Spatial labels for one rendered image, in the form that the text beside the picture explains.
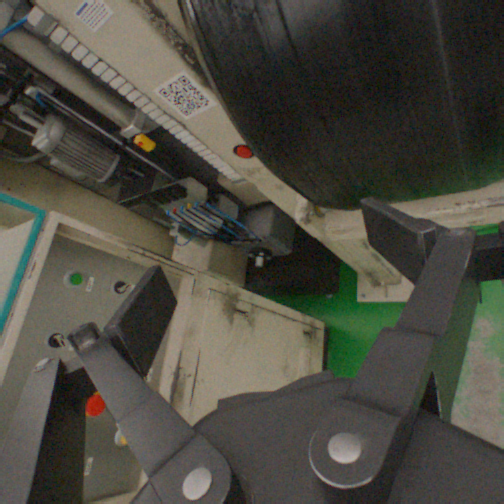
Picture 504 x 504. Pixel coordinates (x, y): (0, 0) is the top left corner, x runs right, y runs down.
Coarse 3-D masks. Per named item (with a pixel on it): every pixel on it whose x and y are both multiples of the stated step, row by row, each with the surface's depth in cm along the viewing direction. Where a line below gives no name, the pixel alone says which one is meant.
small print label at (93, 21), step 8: (88, 0) 38; (96, 0) 38; (80, 8) 39; (88, 8) 39; (96, 8) 39; (104, 8) 39; (80, 16) 40; (88, 16) 40; (96, 16) 40; (104, 16) 40; (88, 24) 41; (96, 24) 41
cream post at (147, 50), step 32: (32, 0) 39; (64, 0) 39; (128, 0) 38; (160, 0) 41; (96, 32) 42; (128, 32) 42; (160, 32) 41; (128, 64) 47; (160, 64) 46; (192, 64) 45; (192, 128) 59; (224, 128) 58; (224, 160) 67; (256, 160) 65; (288, 192) 76; (352, 256) 111
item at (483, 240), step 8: (432, 224) 14; (440, 232) 13; (496, 232) 12; (480, 240) 12; (488, 240) 12; (496, 240) 11; (480, 248) 11; (488, 248) 11; (496, 248) 11; (480, 256) 11; (488, 256) 11; (496, 256) 11; (480, 264) 11; (488, 264) 11; (496, 264) 11; (480, 272) 12; (488, 272) 11; (496, 272) 11; (480, 280) 12; (488, 280) 12
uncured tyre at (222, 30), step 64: (192, 0) 26; (256, 0) 23; (320, 0) 22; (384, 0) 20; (448, 0) 19; (256, 64) 26; (320, 64) 24; (384, 64) 23; (448, 64) 21; (256, 128) 31; (320, 128) 28; (384, 128) 27; (448, 128) 25; (320, 192) 37; (384, 192) 36; (448, 192) 37
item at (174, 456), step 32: (96, 352) 12; (96, 384) 10; (128, 384) 10; (128, 416) 8; (160, 416) 7; (160, 448) 7; (192, 448) 6; (160, 480) 6; (192, 480) 5; (224, 480) 5
